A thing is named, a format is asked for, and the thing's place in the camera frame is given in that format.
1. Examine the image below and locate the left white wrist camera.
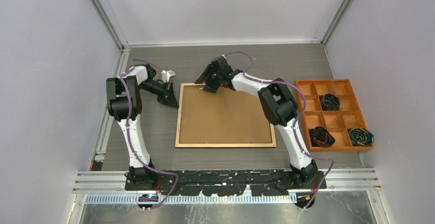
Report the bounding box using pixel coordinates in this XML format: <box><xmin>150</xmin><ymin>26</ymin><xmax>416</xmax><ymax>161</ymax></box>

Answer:
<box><xmin>161</xmin><ymin>70</ymin><xmax>176</xmax><ymax>83</ymax></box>

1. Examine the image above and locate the brown backing board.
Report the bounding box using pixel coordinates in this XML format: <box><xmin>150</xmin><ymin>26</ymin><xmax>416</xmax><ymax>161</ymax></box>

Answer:
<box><xmin>179</xmin><ymin>86</ymin><xmax>273</xmax><ymax>145</ymax></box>

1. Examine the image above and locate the orange compartment tray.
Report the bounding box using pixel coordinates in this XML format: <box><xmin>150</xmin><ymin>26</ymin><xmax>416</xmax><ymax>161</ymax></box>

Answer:
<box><xmin>294</xmin><ymin>79</ymin><xmax>374</xmax><ymax>152</ymax></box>

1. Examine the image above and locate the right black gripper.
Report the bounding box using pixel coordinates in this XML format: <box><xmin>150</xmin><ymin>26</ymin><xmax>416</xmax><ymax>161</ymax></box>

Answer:
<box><xmin>195</xmin><ymin>65</ymin><xmax>222</xmax><ymax>94</ymax></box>

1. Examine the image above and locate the aluminium front rail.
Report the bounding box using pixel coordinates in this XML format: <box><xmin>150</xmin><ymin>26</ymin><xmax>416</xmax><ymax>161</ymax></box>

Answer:
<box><xmin>73</xmin><ymin>168</ymin><xmax>381</xmax><ymax>206</ymax></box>

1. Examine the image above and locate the wooden picture frame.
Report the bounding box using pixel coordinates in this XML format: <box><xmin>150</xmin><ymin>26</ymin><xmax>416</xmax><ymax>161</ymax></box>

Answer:
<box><xmin>175</xmin><ymin>82</ymin><xmax>278</xmax><ymax>149</ymax></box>

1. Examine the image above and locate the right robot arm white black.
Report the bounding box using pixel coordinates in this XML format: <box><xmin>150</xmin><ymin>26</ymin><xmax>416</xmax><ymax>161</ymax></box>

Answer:
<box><xmin>195</xmin><ymin>55</ymin><xmax>318</xmax><ymax>189</ymax></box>

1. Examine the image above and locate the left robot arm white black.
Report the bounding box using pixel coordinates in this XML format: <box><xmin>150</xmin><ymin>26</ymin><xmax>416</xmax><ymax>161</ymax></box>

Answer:
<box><xmin>106</xmin><ymin>64</ymin><xmax>179</xmax><ymax>190</ymax></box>

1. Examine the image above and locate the blue yellow rolled tie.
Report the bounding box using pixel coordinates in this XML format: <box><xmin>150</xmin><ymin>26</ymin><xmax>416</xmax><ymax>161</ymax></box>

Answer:
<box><xmin>348</xmin><ymin>128</ymin><xmax>374</xmax><ymax>147</ymax></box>

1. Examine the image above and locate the dark red rolled tie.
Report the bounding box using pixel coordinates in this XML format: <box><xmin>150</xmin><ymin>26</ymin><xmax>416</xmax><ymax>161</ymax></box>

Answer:
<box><xmin>309</xmin><ymin>126</ymin><xmax>336</xmax><ymax>147</ymax></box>

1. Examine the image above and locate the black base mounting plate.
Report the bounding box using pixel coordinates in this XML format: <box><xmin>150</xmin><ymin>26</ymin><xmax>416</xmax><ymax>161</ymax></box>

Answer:
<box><xmin>124</xmin><ymin>169</ymin><xmax>326</xmax><ymax>197</ymax></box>

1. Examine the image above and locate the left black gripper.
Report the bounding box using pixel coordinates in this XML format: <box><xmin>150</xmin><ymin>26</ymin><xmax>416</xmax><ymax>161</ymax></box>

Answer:
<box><xmin>140</xmin><ymin>80</ymin><xmax>180</xmax><ymax>109</ymax></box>

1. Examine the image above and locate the black rolled tie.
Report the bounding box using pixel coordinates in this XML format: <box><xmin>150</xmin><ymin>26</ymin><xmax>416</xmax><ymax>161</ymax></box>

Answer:
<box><xmin>320</xmin><ymin>93</ymin><xmax>341</xmax><ymax>111</ymax></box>

